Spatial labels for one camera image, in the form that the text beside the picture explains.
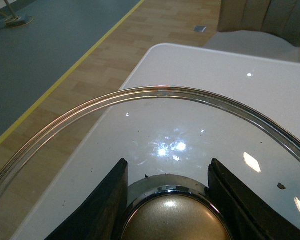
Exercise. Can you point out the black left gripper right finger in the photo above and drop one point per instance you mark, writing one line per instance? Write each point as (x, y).
(246, 214)

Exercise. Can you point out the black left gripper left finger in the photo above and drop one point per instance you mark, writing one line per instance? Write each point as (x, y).
(96, 217)

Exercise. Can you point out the glass pot lid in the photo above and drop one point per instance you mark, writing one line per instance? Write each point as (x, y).
(168, 136)

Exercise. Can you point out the left beige upholstered chair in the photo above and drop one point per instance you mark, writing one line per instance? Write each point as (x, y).
(261, 28)

